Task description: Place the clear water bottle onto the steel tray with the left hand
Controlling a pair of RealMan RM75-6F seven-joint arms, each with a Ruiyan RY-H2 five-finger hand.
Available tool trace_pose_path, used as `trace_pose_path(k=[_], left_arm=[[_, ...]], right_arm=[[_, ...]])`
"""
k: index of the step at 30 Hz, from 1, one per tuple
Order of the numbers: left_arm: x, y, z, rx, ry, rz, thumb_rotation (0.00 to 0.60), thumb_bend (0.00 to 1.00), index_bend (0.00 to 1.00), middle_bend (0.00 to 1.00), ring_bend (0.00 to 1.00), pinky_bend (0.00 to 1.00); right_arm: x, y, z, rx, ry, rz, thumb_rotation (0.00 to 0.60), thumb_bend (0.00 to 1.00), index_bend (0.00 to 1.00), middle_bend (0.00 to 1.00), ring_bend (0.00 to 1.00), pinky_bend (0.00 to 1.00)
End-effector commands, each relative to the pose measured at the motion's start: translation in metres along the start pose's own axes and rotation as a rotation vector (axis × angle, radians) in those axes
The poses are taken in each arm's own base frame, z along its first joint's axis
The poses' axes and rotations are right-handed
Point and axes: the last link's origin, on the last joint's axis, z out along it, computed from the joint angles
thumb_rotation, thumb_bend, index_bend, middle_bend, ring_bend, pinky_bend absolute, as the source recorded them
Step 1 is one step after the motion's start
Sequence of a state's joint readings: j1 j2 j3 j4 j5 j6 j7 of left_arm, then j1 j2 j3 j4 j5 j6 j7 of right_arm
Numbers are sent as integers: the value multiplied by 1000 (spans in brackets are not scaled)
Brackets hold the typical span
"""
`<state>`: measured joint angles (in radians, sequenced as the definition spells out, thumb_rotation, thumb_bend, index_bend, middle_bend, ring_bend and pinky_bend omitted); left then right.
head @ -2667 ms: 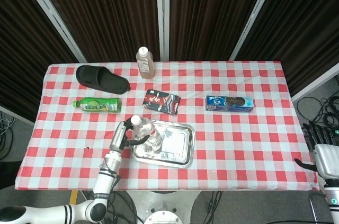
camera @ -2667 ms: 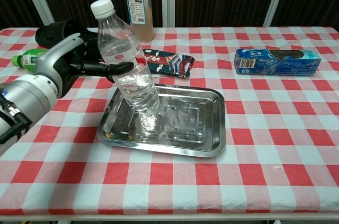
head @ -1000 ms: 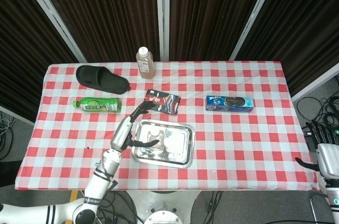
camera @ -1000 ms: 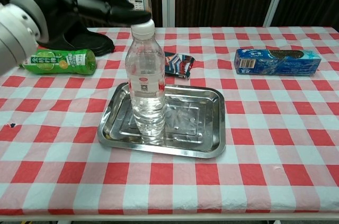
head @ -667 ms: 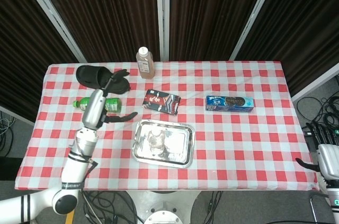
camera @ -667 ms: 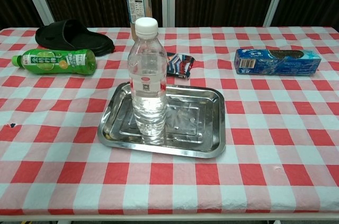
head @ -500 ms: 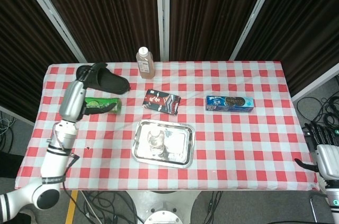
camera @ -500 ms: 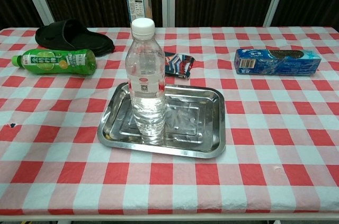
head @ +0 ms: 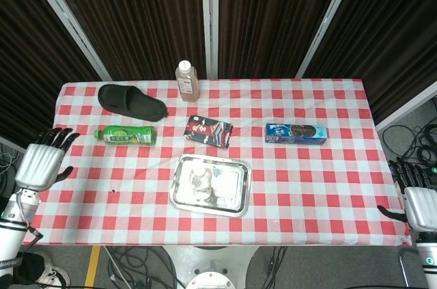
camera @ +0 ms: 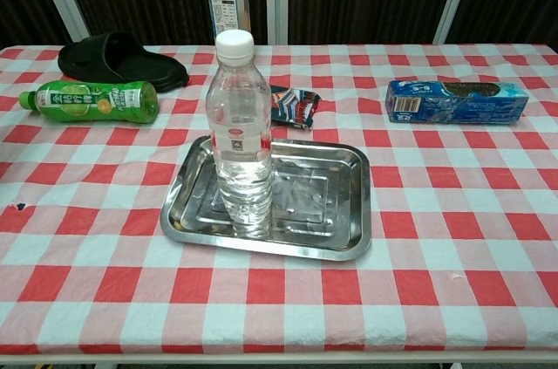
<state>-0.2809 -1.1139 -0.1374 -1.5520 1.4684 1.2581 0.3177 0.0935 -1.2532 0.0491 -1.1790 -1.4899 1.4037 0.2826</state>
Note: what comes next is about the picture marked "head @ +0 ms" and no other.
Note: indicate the blue cookie box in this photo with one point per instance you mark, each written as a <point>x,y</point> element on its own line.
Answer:
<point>297,133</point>

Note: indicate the black slipper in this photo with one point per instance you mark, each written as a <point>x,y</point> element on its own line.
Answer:
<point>131,102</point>

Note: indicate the dark red navy snack packet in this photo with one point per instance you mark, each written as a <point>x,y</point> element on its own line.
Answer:
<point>209,132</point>

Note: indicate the red white checkered tablecloth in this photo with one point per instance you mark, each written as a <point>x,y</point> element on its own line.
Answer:
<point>307,186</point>

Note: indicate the pink juice bottle white cap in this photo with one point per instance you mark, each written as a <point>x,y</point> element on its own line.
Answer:
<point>187,85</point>

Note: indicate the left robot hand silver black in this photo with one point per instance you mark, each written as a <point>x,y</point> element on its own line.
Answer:
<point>39,166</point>

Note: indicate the green tea bottle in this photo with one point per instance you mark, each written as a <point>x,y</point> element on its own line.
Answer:
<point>128,135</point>

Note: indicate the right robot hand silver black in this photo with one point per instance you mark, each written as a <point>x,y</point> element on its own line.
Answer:
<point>421,208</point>

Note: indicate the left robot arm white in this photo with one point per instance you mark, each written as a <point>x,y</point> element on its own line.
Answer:
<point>13,224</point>

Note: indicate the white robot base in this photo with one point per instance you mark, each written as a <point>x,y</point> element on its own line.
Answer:
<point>208,268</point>

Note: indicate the white partition post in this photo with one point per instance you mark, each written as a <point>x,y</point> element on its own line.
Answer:
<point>326,19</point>
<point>68,19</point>
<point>209,19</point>

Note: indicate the black trouser leg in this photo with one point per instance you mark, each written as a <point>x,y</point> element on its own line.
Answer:
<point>29,268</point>

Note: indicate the white black sneaker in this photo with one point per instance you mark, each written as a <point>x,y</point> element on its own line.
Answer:
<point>54,273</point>

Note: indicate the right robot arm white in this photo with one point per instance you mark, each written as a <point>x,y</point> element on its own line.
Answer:
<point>428,261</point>

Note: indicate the steel rectangular tray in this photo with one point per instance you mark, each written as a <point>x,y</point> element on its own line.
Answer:
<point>232,186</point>

